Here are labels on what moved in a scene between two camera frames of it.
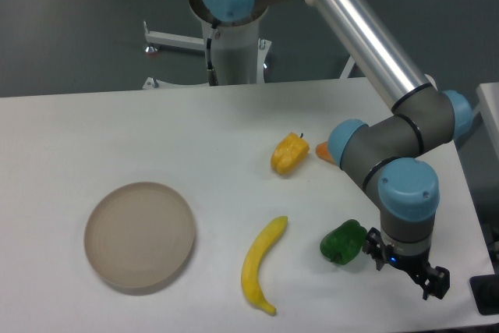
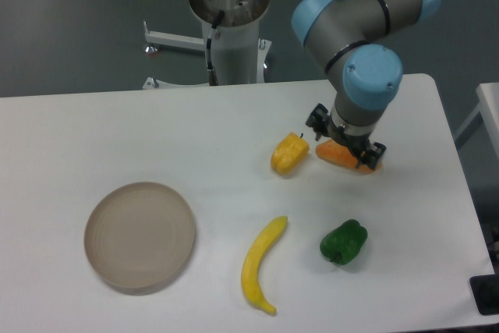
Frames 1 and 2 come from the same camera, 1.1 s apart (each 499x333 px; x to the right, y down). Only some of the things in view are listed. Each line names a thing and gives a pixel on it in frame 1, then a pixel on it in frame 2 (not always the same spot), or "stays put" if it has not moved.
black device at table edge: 485,290 stays put
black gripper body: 417,264 → 353,137
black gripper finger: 375,248 → 320,121
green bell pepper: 344,243 stays put
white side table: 488,107 stays put
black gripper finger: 438,285 → 371,157
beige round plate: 139,235 stays put
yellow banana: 249,274 stays put
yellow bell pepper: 289,154 stays put
